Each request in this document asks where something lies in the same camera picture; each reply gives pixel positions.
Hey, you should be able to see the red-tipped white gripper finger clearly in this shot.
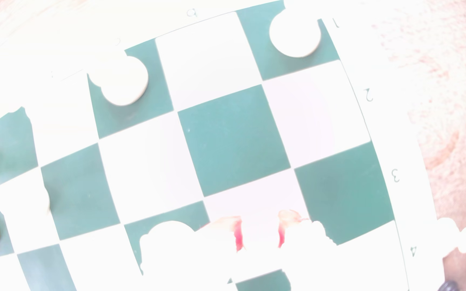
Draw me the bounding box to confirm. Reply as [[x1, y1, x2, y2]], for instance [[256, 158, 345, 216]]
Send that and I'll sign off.
[[140, 216, 244, 291], [278, 210, 375, 291]]

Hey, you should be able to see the green and white chess mat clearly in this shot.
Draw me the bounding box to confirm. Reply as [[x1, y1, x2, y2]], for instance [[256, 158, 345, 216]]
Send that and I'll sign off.
[[0, 0, 446, 291]]

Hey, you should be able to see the white chess queen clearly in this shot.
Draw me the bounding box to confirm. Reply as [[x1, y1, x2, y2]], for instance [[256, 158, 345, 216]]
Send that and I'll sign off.
[[8, 95, 84, 138]]

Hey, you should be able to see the white chess rook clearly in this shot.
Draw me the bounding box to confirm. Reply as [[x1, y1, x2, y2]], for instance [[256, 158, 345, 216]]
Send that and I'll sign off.
[[269, 8, 322, 58]]

